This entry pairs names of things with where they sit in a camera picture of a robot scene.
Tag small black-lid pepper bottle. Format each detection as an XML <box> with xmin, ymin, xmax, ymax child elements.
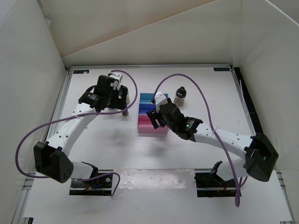
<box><xmin>122</xmin><ymin>110</ymin><xmax>129</xmax><ymax>117</ymax></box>

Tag purple cable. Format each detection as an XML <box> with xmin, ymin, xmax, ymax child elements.
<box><xmin>15</xmin><ymin>69</ymin><xmax>137</xmax><ymax>179</ymax></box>
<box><xmin>151</xmin><ymin>73</ymin><xmax>241</xmax><ymax>208</ymax></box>

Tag black-cap spice jar right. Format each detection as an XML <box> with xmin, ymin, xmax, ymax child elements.
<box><xmin>173</xmin><ymin>86</ymin><xmax>187</xmax><ymax>107</ymax></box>

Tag black-cap spice jar left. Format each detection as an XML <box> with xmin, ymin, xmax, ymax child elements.
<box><xmin>126</xmin><ymin>91</ymin><xmax>130</xmax><ymax>105</ymax></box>

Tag black-cap spice jar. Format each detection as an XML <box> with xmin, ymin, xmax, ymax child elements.
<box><xmin>173</xmin><ymin>86</ymin><xmax>187</xmax><ymax>107</ymax></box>
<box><xmin>126</xmin><ymin>91</ymin><xmax>130</xmax><ymax>105</ymax></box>

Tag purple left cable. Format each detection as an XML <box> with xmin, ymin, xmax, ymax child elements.
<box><xmin>15</xmin><ymin>69</ymin><xmax>137</xmax><ymax>179</ymax></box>

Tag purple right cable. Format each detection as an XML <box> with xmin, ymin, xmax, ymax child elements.
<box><xmin>151</xmin><ymin>73</ymin><xmax>241</xmax><ymax>208</ymax></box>

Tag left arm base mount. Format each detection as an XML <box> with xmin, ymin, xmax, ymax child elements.
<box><xmin>69</xmin><ymin>170</ymin><xmax>113</xmax><ymax>196</ymax></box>

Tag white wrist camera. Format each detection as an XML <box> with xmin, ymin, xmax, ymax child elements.
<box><xmin>108</xmin><ymin>71</ymin><xmax>123</xmax><ymax>89</ymax></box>
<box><xmin>154</xmin><ymin>91</ymin><xmax>171</xmax><ymax>112</ymax></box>

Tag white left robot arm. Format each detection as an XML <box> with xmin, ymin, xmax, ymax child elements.
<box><xmin>33</xmin><ymin>72</ymin><xmax>129</xmax><ymax>187</ymax></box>

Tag dark blue organizer box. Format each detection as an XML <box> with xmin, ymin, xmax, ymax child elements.
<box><xmin>138</xmin><ymin>103</ymin><xmax>156</xmax><ymax>115</ymax></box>

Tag light blue organizer box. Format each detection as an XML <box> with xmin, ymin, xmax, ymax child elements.
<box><xmin>139</xmin><ymin>93</ymin><xmax>168</xmax><ymax>104</ymax></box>

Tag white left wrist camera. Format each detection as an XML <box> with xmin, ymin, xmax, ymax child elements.
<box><xmin>108</xmin><ymin>71</ymin><xmax>123</xmax><ymax>89</ymax></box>

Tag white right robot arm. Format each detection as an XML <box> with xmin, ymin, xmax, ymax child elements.
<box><xmin>147</xmin><ymin>103</ymin><xmax>279</xmax><ymax>187</ymax></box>

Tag silver-lid shaker bottle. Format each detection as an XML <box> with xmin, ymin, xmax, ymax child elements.
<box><xmin>108</xmin><ymin>107</ymin><xmax>119</xmax><ymax>112</ymax></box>

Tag pink organizer box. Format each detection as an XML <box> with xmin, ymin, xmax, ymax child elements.
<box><xmin>137</xmin><ymin>114</ymin><xmax>169</xmax><ymax>134</ymax></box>

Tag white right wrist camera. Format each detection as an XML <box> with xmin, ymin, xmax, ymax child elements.
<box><xmin>154</xmin><ymin>91</ymin><xmax>171</xmax><ymax>112</ymax></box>

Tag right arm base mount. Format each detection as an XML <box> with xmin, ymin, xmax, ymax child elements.
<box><xmin>194</xmin><ymin>172</ymin><xmax>236</xmax><ymax>198</ymax></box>

